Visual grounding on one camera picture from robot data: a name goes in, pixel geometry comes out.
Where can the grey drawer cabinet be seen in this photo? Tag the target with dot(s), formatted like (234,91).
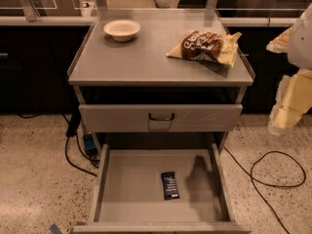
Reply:
(139,71)

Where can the open middle drawer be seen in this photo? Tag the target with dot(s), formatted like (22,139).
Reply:
(129,198)

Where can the white paper bowl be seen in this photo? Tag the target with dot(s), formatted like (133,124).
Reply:
(122,30)

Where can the yellow brown chip bag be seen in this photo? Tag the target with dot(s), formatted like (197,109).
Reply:
(198,46)

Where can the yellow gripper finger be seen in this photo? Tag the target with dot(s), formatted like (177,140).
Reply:
(280,44)
(293,100)

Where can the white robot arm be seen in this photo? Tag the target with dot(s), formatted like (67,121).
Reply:
(300,42)

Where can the blue power adapter box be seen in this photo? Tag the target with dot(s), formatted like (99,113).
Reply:
(89,145)

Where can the black drawer handle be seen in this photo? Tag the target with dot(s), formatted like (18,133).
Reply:
(161,119)

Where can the closed top drawer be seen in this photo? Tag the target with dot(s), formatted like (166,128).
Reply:
(145,118)

